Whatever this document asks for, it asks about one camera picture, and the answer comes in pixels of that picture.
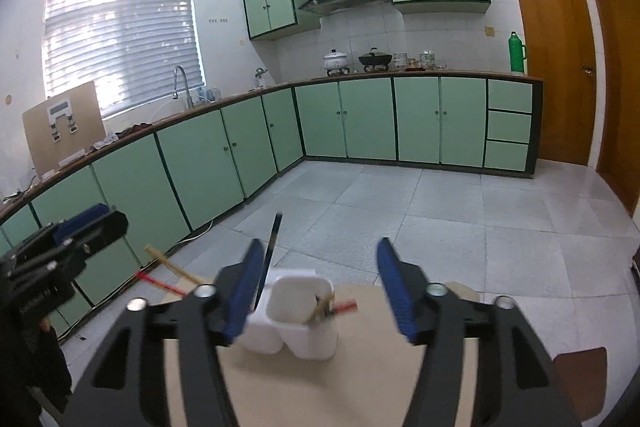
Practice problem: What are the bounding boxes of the red-tipped wooden chopstick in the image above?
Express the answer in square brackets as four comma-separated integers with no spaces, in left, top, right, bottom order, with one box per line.
[134,271,186,297]

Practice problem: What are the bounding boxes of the bamboo chopstick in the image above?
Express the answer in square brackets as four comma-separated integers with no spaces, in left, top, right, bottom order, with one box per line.
[144,244,210,285]

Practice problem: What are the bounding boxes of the green lower kitchen cabinets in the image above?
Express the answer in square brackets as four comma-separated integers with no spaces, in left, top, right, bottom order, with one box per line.
[1,72,544,334]

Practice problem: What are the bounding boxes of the chrome kitchen faucet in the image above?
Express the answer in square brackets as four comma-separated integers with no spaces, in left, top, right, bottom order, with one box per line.
[172,65,194,109]

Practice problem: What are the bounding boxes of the cardboard box with device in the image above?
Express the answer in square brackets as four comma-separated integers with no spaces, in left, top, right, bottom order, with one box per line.
[22,81,106,178]

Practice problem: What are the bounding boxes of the white two-compartment utensil holder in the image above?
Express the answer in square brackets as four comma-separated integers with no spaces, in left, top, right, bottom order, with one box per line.
[238,268,338,361]

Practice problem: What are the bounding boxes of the white window blind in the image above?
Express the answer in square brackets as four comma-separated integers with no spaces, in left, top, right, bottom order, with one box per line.
[41,0,205,117]

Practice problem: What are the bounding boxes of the white cooking pot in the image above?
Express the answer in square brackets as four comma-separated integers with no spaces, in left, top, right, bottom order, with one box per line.
[322,49,350,76]

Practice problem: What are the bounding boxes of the black wok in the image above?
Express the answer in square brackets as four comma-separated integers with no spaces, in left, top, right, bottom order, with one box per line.
[358,46,393,72]

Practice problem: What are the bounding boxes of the green thermos bottle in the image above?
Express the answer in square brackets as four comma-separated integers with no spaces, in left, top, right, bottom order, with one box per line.
[508,31,526,74]

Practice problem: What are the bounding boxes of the brown wooden door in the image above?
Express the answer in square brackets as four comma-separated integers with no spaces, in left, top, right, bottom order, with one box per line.
[596,0,639,215]
[518,0,597,166]

